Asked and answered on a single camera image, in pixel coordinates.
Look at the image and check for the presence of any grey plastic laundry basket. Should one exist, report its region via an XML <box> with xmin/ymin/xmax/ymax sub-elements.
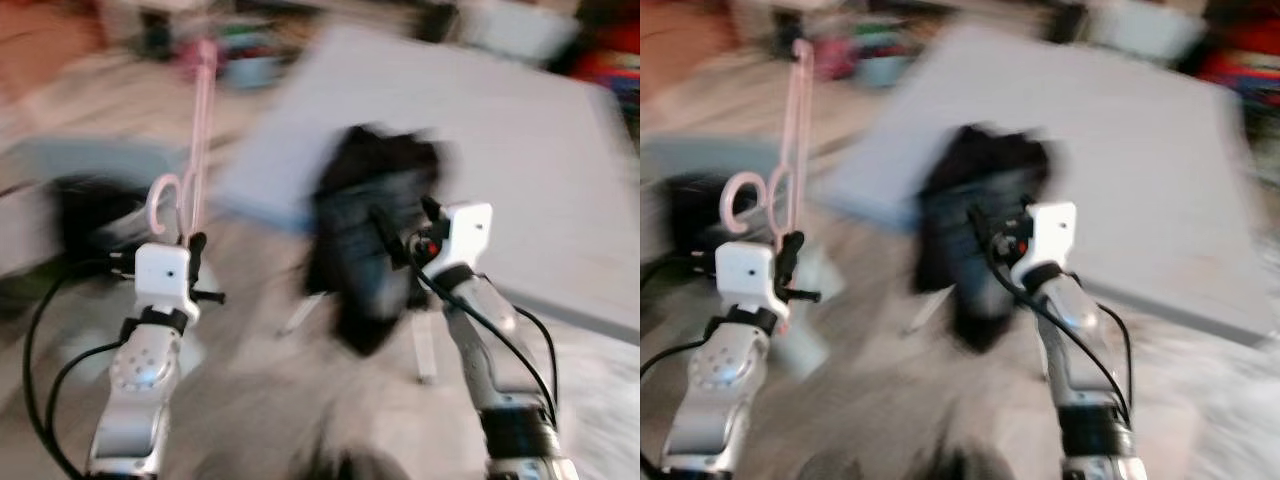
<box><xmin>0</xmin><ymin>185</ymin><xmax>206</xmax><ymax>381</ymax></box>
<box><xmin>640</xmin><ymin>185</ymin><xmax>833</xmax><ymax>383</ymax></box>

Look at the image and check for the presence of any dark maroon garment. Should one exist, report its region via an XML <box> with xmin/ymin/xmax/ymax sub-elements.
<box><xmin>303</xmin><ymin>123</ymin><xmax>448</xmax><ymax>358</ymax></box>
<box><xmin>912</xmin><ymin>123</ymin><xmax>1053</xmax><ymax>353</ymax></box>

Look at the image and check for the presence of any pink bag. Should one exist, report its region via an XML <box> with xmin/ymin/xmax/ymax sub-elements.
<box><xmin>178</xmin><ymin>38</ymin><xmax>223</xmax><ymax>83</ymax></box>
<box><xmin>815</xmin><ymin>40</ymin><xmax>851</xmax><ymax>83</ymax></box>

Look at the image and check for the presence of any red printed bag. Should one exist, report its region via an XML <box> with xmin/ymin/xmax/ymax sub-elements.
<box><xmin>1200</xmin><ymin>22</ymin><xmax>1280</xmax><ymax>86</ymax></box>
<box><xmin>572</xmin><ymin>22</ymin><xmax>640</xmax><ymax>83</ymax></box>

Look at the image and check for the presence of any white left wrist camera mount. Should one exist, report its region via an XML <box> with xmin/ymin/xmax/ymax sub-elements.
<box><xmin>715</xmin><ymin>242</ymin><xmax>773</xmax><ymax>321</ymax></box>
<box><xmin>134</xmin><ymin>242</ymin><xmax>193</xmax><ymax>323</ymax></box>

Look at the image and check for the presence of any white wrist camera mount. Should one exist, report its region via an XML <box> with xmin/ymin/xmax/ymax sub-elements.
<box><xmin>134</xmin><ymin>242</ymin><xmax>193</xmax><ymax>323</ymax></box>
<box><xmin>440</xmin><ymin>203</ymin><xmax>494</xmax><ymax>276</ymax></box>
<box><xmin>1020</xmin><ymin>200</ymin><xmax>1078</xmax><ymax>276</ymax></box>
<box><xmin>715</xmin><ymin>242</ymin><xmax>773</xmax><ymax>321</ymax></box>

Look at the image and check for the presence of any dark navy garment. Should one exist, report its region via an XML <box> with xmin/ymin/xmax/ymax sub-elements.
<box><xmin>50</xmin><ymin>176</ymin><xmax>151</xmax><ymax>266</ymax></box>
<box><xmin>660</xmin><ymin>175</ymin><xmax>749</xmax><ymax>263</ymax></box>

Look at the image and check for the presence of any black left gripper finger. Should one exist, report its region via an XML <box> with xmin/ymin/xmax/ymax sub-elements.
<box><xmin>185</xmin><ymin>232</ymin><xmax>208</xmax><ymax>293</ymax></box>
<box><xmin>775</xmin><ymin>230</ymin><xmax>804</xmax><ymax>291</ymax></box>

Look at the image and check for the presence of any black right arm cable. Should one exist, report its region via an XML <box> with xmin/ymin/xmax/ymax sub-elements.
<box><xmin>405</xmin><ymin>260</ymin><xmax>561</xmax><ymax>431</ymax></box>
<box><xmin>985</xmin><ymin>250</ymin><xmax>1136</xmax><ymax>431</ymax></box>

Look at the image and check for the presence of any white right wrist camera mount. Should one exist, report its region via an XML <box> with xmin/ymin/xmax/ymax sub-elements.
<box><xmin>1020</xmin><ymin>200</ymin><xmax>1078</xmax><ymax>276</ymax></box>
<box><xmin>440</xmin><ymin>203</ymin><xmax>494</xmax><ymax>276</ymax></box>

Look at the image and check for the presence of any blue toy basket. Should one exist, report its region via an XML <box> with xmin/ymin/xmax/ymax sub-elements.
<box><xmin>850</xmin><ymin>52</ymin><xmax>913</xmax><ymax>91</ymax></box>
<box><xmin>222</xmin><ymin>52</ymin><xmax>289</xmax><ymax>93</ymax></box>

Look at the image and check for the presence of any pink plastic hanger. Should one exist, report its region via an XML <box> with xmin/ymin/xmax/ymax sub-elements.
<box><xmin>146</xmin><ymin>38</ymin><xmax>219</xmax><ymax>246</ymax></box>
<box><xmin>720</xmin><ymin>38</ymin><xmax>816</xmax><ymax>251</ymax></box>

